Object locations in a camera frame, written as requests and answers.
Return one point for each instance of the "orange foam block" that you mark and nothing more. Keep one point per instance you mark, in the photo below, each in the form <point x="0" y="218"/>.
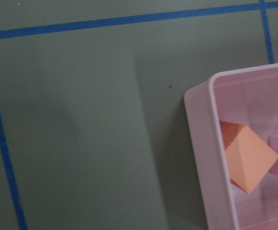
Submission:
<point x="249" y="158"/>

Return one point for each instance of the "pink plastic bin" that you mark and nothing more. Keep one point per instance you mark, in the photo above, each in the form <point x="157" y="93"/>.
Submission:
<point x="245" y="96"/>

